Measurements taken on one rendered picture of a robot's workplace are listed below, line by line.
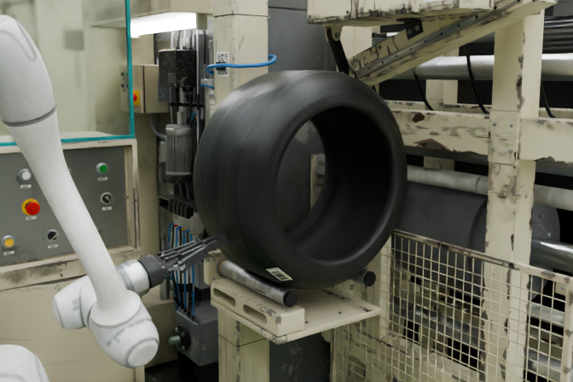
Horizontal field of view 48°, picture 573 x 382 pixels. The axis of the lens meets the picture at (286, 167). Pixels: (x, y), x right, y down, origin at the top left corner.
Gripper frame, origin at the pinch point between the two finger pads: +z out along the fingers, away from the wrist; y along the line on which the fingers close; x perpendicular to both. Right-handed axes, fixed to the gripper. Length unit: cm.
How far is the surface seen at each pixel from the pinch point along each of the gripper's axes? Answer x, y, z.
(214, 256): 14.6, 24.4, 10.1
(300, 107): -28.5, -12.5, 25.8
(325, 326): 32.1, -10.1, 20.8
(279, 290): 17.5, -6.6, 11.3
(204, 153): -20.6, 8.4, 7.4
